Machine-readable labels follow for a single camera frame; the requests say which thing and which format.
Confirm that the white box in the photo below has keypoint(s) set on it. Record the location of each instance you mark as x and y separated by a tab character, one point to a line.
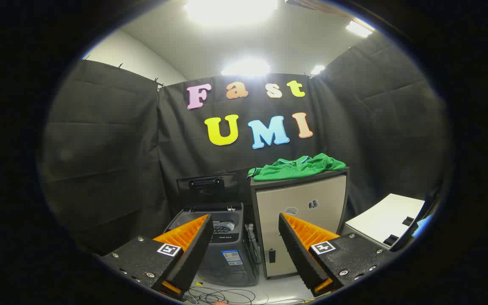
384	220

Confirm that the light blue object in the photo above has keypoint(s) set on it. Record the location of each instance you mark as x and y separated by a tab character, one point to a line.
422	224

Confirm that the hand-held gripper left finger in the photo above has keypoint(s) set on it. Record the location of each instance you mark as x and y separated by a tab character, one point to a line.
193	254

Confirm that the dark washing machine lid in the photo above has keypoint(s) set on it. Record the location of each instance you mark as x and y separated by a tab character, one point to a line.
227	190

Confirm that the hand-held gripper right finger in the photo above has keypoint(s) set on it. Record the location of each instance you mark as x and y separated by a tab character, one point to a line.
297	254

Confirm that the rectangular ceiling light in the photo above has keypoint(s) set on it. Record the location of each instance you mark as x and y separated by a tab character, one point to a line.
358	29

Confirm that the large ceiling light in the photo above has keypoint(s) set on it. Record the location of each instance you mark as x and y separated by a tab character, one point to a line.
231	10

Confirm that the beige cabinet with dark frame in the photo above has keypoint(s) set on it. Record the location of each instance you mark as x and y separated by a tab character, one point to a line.
295	199

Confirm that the green polo shirt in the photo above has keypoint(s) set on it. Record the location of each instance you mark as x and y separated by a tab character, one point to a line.
299	168

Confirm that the dark grey washing machine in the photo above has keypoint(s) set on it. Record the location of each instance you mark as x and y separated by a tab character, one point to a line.
220	271

